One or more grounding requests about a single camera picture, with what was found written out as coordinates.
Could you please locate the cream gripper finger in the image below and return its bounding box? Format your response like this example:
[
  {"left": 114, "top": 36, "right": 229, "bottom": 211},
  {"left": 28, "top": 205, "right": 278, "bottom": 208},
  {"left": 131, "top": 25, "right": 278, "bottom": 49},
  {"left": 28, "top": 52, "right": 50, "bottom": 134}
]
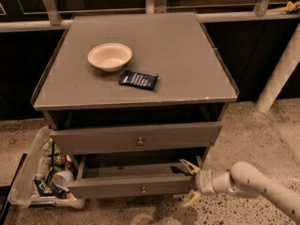
[
  {"left": 181, "top": 189, "right": 202, "bottom": 208},
  {"left": 180, "top": 158, "right": 201, "bottom": 175}
]

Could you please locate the white diagonal pole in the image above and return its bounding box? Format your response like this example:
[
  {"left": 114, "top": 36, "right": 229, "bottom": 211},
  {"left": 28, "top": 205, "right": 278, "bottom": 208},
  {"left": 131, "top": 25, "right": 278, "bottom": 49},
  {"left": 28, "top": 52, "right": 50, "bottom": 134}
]
[{"left": 255, "top": 24, "right": 300, "bottom": 113}]

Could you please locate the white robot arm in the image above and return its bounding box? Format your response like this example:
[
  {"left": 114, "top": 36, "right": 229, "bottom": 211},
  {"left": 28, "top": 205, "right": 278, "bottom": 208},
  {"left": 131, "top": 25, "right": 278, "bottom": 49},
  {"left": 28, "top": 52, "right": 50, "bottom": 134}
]
[{"left": 180, "top": 159, "right": 300, "bottom": 224}]

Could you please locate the dark blue snack packet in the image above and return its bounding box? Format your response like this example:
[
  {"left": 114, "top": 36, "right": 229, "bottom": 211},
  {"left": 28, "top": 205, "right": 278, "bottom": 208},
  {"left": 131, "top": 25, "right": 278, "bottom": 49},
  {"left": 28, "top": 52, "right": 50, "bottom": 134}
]
[{"left": 118, "top": 69, "right": 158, "bottom": 91}]

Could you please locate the green can in bin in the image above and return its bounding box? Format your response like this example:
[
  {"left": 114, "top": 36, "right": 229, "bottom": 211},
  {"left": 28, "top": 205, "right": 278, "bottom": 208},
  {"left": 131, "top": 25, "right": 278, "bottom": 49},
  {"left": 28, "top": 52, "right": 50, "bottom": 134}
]
[{"left": 46, "top": 155, "right": 66, "bottom": 166}]

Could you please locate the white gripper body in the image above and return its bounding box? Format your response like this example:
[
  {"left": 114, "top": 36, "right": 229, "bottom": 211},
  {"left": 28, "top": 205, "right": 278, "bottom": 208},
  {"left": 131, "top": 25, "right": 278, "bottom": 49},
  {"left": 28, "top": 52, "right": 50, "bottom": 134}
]
[{"left": 195, "top": 169, "right": 232, "bottom": 195}]

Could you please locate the white paper bowl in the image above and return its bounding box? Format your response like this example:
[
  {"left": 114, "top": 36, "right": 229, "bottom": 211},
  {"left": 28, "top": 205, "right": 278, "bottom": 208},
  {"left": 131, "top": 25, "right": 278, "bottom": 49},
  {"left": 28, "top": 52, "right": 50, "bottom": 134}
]
[{"left": 87, "top": 43, "right": 132, "bottom": 72}]

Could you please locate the blue snack bag in bin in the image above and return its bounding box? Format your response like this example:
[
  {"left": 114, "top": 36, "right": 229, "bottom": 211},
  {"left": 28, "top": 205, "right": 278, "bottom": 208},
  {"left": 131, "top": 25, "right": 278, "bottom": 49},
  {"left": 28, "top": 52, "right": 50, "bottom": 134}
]
[{"left": 34, "top": 180, "right": 67, "bottom": 199}]

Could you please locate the grey drawer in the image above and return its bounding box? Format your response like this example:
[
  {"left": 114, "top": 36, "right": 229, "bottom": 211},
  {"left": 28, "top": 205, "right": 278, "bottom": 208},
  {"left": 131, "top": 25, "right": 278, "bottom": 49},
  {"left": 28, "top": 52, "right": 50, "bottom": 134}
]
[
  {"left": 51, "top": 122, "right": 222, "bottom": 155},
  {"left": 68, "top": 152, "right": 202, "bottom": 199}
]

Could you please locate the metal railing frame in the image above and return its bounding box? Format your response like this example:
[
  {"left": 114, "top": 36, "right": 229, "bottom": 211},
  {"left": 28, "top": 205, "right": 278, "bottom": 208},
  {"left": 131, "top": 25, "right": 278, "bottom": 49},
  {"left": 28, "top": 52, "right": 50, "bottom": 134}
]
[{"left": 0, "top": 0, "right": 299, "bottom": 33}]

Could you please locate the grey drawer cabinet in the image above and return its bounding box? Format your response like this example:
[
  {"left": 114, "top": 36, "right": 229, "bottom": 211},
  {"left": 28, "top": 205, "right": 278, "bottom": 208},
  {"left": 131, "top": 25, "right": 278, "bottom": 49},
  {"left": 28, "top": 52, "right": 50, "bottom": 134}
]
[{"left": 30, "top": 12, "right": 240, "bottom": 202}]

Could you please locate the clear plastic storage bin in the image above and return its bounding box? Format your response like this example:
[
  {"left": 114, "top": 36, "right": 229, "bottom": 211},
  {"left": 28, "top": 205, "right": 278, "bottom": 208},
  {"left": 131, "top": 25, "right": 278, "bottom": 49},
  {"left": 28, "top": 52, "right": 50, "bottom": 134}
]
[{"left": 8, "top": 127, "right": 85, "bottom": 209}]

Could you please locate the white paper cup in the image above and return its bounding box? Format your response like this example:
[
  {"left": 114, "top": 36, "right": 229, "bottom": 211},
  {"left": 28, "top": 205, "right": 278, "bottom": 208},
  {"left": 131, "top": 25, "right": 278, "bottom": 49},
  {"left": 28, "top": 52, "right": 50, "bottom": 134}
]
[{"left": 52, "top": 171, "right": 74, "bottom": 190}]

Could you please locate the grey top drawer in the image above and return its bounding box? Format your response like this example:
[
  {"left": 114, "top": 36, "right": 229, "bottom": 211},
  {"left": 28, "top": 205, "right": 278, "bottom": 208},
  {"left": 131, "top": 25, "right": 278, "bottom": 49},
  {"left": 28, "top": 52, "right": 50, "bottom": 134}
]
[{"left": 51, "top": 122, "right": 222, "bottom": 155}]

